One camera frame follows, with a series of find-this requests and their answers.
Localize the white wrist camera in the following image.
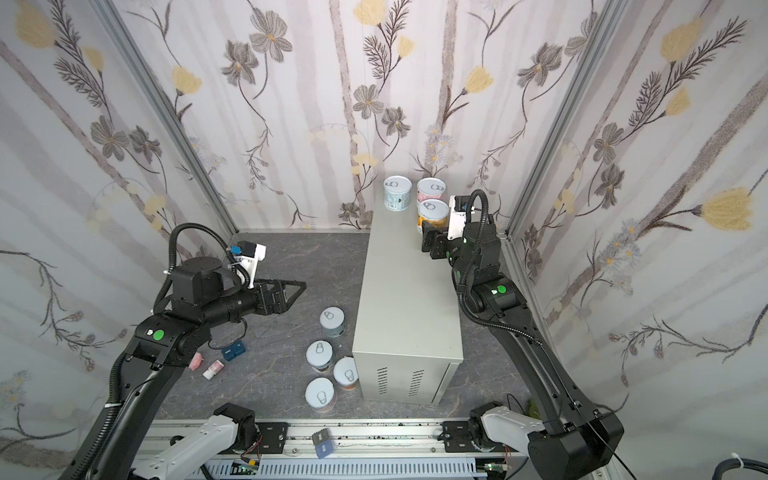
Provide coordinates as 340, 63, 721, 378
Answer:
230, 241, 267, 289
447, 195, 470, 241

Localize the small pink white bottle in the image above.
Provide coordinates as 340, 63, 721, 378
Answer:
203, 360, 225, 380

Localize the green circuit board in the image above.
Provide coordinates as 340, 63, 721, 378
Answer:
525, 399, 542, 420

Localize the small pink object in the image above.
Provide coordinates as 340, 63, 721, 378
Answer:
188, 352, 204, 371

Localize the grey metal cabinet counter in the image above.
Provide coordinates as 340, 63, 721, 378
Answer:
352, 186, 464, 405

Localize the small blue grey module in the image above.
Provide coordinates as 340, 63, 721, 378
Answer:
311, 428, 335, 459

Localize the black corrugated cable corner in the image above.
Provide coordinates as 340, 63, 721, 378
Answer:
711, 452, 768, 480

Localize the teal can middle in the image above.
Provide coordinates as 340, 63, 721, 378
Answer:
305, 340, 334, 372

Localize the pink labelled can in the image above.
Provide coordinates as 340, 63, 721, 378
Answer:
417, 177, 446, 203

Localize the teal can near cabinet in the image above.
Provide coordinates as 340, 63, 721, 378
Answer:
319, 306, 346, 338

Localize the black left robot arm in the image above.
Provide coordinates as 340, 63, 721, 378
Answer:
61, 222, 307, 479

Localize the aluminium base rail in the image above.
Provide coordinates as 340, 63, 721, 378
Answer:
113, 416, 619, 480

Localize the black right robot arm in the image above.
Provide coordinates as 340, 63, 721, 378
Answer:
422, 189, 624, 479

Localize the yellow labelled can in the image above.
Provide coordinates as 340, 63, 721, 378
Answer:
417, 199, 450, 233

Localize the orange can by cabinet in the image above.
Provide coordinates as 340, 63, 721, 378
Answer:
333, 356, 359, 390

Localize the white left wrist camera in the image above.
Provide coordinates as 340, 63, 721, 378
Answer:
230, 241, 267, 289

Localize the small blue box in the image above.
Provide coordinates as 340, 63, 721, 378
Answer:
221, 340, 246, 362

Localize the light blue labelled can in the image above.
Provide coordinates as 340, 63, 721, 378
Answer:
383, 175, 412, 212

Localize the white slotted cable duct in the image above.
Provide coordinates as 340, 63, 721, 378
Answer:
205, 458, 487, 479

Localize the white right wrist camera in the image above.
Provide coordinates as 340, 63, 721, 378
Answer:
447, 195, 470, 241

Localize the pink can front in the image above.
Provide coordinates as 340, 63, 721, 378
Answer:
305, 377, 336, 412

